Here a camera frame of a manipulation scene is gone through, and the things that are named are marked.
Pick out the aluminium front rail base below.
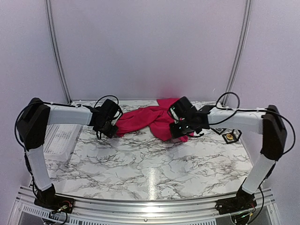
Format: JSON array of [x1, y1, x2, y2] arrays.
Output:
[[8, 186, 280, 225]]

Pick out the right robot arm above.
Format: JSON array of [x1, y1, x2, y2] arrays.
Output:
[[167, 97, 287, 215]]

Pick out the gold brooch in case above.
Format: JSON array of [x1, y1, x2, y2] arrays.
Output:
[[226, 133, 233, 140]]

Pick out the left aluminium frame post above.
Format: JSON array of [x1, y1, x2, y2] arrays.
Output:
[[45, 0, 72, 104]]

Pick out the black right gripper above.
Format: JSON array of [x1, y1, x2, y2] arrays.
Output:
[[169, 117, 195, 138]]

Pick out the magenta t-shirt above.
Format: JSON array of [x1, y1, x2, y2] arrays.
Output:
[[116, 98, 177, 142]]

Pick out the aluminium frame post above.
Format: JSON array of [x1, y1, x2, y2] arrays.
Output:
[[225, 0, 253, 92], [45, 0, 72, 104]]

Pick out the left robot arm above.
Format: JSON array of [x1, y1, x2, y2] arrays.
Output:
[[14, 97, 123, 210]]

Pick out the white plastic perforated basket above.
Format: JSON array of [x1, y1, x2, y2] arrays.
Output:
[[44, 124, 82, 162]]

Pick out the black hexagonal brooch display case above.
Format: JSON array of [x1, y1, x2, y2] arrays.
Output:
[[212, 128, 242, 144]]

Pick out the right aluminium frame post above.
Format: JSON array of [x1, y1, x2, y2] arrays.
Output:
[[225, 0, 253, 92]]

